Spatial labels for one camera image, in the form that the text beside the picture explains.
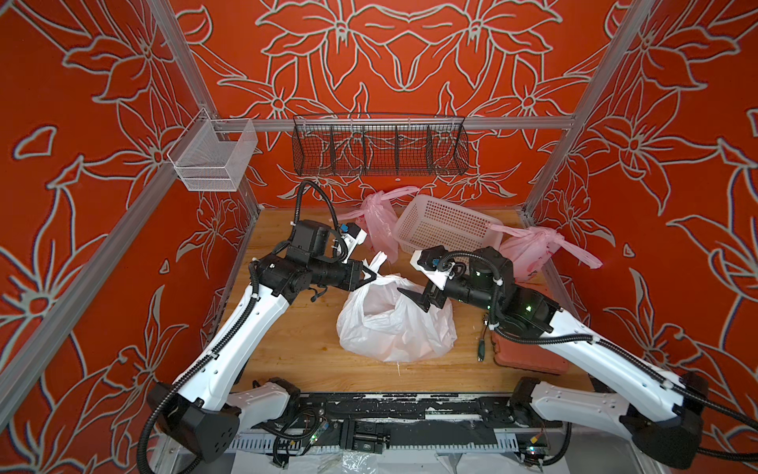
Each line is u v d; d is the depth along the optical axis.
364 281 0.65
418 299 0.57
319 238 0.54
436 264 0.51
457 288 0.55
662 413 0.38
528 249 0.85
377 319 0.70
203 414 0.36
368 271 0.66
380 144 0.97
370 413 0.74
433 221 1.14
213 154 0.93
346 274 0.59
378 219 0.96
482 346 0.83
